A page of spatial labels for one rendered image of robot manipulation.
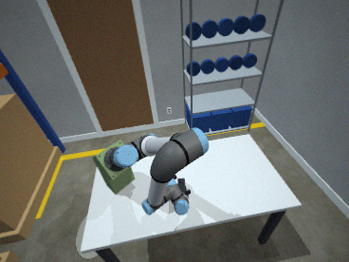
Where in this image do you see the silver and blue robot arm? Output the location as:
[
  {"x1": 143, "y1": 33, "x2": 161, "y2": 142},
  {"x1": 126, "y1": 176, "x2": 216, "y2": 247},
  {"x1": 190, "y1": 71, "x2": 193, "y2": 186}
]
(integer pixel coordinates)
[{"x1": 104, "y1": 128, "x2": 209, "y2": 215}]

